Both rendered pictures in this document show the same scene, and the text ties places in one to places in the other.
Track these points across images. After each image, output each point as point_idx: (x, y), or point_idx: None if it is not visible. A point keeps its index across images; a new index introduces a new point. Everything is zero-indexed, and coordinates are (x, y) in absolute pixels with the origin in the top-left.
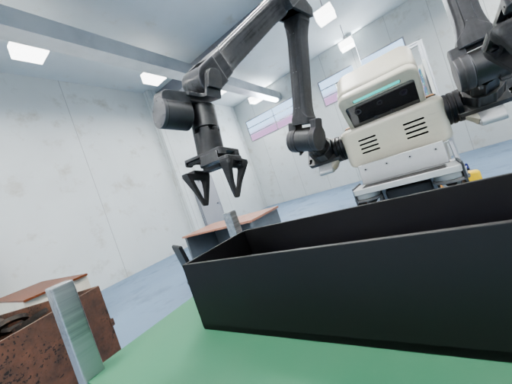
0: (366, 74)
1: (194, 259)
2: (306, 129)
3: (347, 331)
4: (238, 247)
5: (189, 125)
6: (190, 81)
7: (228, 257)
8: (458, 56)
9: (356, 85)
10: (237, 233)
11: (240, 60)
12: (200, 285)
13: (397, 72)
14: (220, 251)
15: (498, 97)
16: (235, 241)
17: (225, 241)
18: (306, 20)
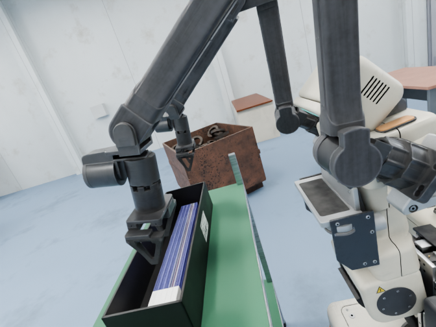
0: (313, 83)
1: (170, 191)
2: (279, 113)
3: None
4: (198, 189)
5: (169, 131)
6: None
7: (190, 193)
8: (322, 135)
9: (303, 94)
10: (233, 169)
11: (193, 86)
12: None
13: (309, 108)
14: (185, 190)
15: (401, 187)
16: (195, 187)
17: (189, 185)
18: (270, 8)
